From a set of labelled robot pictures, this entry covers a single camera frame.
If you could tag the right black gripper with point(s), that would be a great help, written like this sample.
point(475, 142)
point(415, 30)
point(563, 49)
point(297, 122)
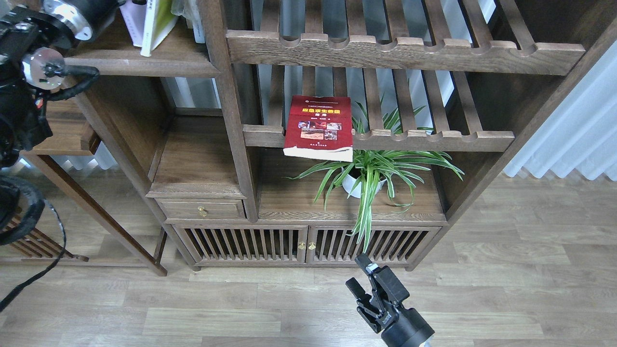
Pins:
point(383, 310)

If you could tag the red book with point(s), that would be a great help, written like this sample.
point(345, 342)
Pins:
point(320, 128)

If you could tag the yellow-green book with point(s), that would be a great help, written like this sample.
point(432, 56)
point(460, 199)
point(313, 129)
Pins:
point(159, 21)

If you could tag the white book top shelf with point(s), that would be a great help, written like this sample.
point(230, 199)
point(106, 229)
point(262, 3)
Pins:
point(134, 13)

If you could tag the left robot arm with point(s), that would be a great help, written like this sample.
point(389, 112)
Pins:
point(33, 71)

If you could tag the white plant pot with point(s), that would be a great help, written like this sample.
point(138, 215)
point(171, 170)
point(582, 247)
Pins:
point(352, 182)

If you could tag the brass drawer knob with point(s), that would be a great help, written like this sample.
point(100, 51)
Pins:
point(202, 211)

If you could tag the dark wooden bookshelf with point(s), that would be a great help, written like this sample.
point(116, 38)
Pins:
point(204, 124)

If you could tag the white curtain right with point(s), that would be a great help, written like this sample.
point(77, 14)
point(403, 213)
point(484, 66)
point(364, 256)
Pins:
point(580, 136)

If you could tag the plastic-wrapped white book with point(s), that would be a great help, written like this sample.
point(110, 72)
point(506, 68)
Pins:
point(189, 10)

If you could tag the wooden side table left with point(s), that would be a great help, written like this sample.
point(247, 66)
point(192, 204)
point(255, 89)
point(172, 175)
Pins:
point(74, 136)

